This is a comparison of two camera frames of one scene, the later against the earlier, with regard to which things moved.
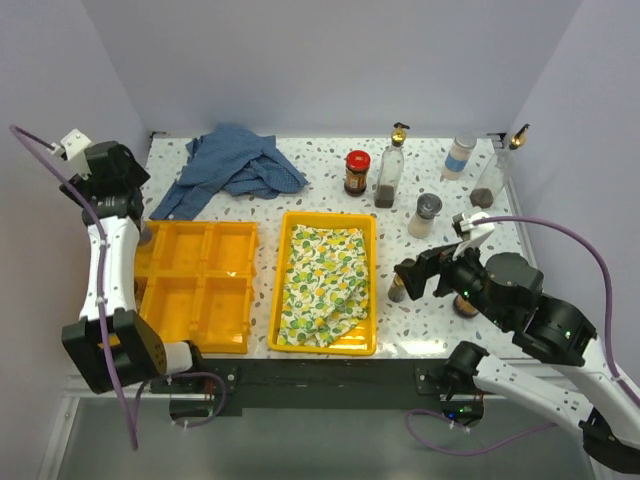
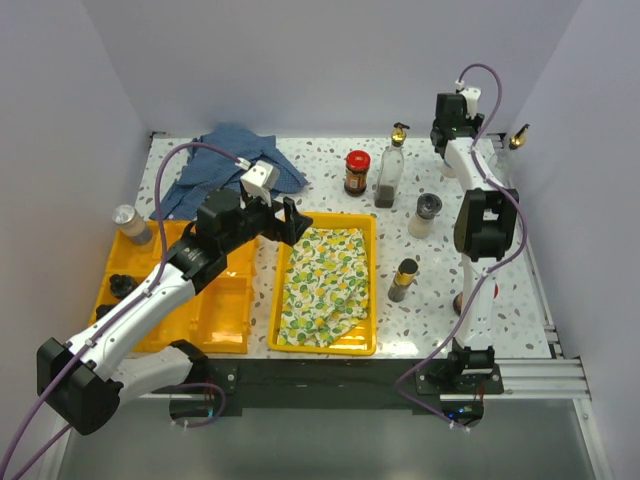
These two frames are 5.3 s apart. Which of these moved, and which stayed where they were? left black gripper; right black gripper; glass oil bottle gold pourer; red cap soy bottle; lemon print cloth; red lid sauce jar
Moved: right black gripper; left black gripper
Stayed: red lid sauce jar; lemon print cloth; red cap soy bottle; glass oil bottle gold pourer
